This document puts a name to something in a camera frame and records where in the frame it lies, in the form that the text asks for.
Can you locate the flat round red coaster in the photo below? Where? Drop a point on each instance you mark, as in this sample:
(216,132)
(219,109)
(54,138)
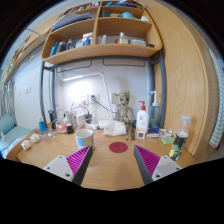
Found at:
(118,147)

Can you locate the brown tree creature figurine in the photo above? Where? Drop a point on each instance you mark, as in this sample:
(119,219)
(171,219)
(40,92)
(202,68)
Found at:
(124,110)

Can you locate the blue bottle with bent nozzle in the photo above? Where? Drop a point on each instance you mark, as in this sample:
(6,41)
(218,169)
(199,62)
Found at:
(154,113)

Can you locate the pink white packet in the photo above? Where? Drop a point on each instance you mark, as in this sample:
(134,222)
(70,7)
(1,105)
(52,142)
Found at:
(165,133)

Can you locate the light blue bed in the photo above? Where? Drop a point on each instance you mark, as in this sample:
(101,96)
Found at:
(10,133)

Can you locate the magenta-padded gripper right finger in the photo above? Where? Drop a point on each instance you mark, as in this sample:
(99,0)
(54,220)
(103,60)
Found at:
(166,165)

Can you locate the small white desk thermometer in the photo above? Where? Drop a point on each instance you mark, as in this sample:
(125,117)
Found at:
(141,135)

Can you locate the green packet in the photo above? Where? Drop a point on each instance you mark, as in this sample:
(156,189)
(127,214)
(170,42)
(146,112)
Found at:
(167,140)

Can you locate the clear bottle with dark label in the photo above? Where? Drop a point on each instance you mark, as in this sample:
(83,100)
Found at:
(179,143)

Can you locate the white power strip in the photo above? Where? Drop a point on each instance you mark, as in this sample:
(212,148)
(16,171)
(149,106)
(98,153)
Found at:
(91,126)

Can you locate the wooden shelf unit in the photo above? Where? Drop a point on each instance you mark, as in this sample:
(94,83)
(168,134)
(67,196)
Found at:
(100,50)

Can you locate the small blue tube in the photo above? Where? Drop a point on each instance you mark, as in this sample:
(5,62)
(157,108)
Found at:
(42,126)

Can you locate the green white striped towel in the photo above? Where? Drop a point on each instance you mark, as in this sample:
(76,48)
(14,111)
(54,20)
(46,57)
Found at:
(218,110)

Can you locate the blue box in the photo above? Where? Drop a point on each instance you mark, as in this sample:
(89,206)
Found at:
(153,131)

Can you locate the white mug with blue print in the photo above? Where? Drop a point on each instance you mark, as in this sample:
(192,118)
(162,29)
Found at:
(84,138)

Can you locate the white lotion bottle red pump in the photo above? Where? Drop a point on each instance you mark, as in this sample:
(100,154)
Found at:
(142,121)

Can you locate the black cylindrical device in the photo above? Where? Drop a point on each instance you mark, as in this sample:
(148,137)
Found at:
(52,120)

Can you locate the small black jar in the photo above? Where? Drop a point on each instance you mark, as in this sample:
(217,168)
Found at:
(70,129)

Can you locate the dark ruler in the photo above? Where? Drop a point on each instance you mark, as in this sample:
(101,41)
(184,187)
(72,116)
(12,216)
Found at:
(132,134)

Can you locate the white charger block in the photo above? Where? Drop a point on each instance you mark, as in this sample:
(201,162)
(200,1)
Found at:
(81,119)

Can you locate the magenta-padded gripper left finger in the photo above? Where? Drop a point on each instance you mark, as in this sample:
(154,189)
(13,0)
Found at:
(58,165)

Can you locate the small white roll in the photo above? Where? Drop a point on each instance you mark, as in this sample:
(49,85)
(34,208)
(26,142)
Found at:
(26,144)
(35,137)

